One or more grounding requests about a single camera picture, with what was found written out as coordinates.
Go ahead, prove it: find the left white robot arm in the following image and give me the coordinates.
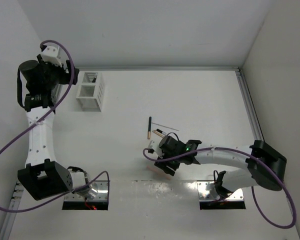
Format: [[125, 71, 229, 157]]
[[17, 56, 90, 201]]

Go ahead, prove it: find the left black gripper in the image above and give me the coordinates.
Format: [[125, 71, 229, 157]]
[[36, 54, 78, 90]]

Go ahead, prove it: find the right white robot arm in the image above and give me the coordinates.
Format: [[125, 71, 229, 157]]
[[148, 135, 287, 200]]

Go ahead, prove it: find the white slotted organizer box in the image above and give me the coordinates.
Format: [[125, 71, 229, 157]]
[[76, 71, 106, 112]]

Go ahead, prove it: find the pink makeup stick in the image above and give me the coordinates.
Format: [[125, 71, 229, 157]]
[[146, 165, 171, 180]]

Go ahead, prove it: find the gold makeup pencil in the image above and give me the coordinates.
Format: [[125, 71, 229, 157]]
[[152, 130, 165, 138]]

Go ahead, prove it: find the metal base plate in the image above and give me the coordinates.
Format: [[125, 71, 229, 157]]
[[63, 180, 109, 202], [196, 180, 244, 203]]

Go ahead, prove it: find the black white eyeliner pen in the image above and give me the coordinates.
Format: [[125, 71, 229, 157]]
[[156, 128, 167, 135]]

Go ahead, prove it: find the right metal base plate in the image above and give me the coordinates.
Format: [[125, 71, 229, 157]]
[[196, 180, 244, 203]]

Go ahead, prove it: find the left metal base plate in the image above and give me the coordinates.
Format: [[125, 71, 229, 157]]
[[63, 180, 109, 202]]

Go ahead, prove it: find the dark green gold mascara tube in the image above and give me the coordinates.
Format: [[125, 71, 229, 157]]
[[147, 116, 152, 140]]

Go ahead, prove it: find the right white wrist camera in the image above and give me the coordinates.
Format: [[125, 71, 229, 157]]
[[148, 140, 163, 158]]

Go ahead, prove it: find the thin clear silver stick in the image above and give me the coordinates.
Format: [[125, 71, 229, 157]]
[[152, 122, 180, 132]]

